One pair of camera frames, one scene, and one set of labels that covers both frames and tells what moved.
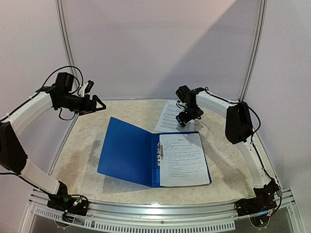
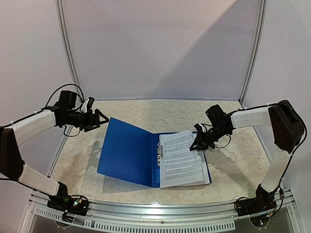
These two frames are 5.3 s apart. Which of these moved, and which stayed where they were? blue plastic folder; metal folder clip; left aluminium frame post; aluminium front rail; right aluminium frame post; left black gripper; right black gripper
Moved: left black gripper; right black gripper
Stayed: aluminium front rail; blue plastic folder; metal folder clip; left aluminium frame post; right aluminium frame post
